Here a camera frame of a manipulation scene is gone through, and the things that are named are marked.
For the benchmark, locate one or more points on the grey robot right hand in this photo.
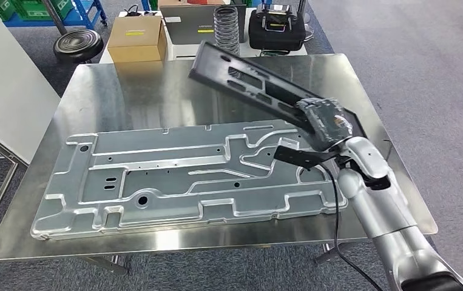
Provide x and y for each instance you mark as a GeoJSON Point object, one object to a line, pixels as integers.
{"type": "Point", "coordinates": [323, 122]}

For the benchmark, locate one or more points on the black plastic panel part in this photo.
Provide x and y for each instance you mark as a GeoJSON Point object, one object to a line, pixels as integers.
{"type": "Point", "coordinates": [215, 66]}

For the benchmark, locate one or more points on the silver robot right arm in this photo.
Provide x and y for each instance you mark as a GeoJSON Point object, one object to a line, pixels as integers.
{"type": "Point", "coordinates": [376, 209]}

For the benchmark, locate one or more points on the stainless steel workbench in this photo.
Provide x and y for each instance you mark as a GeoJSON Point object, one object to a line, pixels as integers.
{"type": "Point", "coordinates": [134, 96]}

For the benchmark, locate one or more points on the blue shelf cart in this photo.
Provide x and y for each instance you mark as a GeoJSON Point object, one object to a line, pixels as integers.
{"type": "Point", "coordinates": [90, 10]}

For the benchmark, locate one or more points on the black carrying case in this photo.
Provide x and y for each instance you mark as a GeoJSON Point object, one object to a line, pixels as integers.
{"type": "Point", "coordinates": [275, 38]}

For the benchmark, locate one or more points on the stack of black rings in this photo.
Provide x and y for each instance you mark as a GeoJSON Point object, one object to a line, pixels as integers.
{"type": "Point", "coordinates": [226, 30]}

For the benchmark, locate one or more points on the stamped metal plate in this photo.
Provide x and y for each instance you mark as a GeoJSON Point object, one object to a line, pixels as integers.
{"type": "Point", "coordinates": [167, 180]}

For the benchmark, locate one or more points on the cardboard box with yellow label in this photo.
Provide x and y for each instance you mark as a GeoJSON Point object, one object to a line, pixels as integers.
{"type": "Point", "coordinates": [134, 36]}

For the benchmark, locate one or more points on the black round stool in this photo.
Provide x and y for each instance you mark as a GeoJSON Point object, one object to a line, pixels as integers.
{"type": "Point", "coordinates": [78, 44]}

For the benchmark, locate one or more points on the white cabinet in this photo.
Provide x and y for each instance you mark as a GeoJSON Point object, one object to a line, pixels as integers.
{"type": "Point", "coordinates": [10, 92]}

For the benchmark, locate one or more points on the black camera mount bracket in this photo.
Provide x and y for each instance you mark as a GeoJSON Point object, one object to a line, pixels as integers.
{"type": "Point", "coordinates": [299, 156]}

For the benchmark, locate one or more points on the grey steel post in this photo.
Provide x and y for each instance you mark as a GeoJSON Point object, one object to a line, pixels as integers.
{"type": "Point", "coordinates": [56, 18]}

